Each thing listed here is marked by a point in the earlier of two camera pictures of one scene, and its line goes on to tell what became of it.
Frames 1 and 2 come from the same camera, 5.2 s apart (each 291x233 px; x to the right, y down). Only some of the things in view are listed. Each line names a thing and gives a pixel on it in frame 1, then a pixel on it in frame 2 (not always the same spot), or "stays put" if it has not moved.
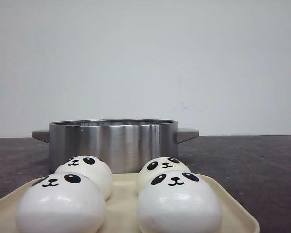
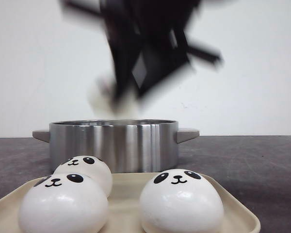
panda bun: x=91 y=167 stays put
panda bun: x=177 y=202 stays put
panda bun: x=159 y=164 -> x=101 y=98
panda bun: x=63 y=203 stays put
